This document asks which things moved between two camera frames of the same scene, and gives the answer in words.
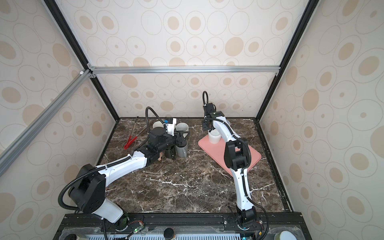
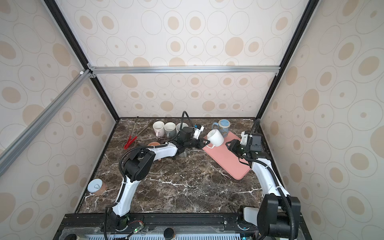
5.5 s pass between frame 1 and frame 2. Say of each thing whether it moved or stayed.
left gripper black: moved
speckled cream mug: stayed
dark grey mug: stayed
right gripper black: moved
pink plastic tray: stayed
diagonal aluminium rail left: stayed
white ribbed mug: moved
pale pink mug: stayed
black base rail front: stayed
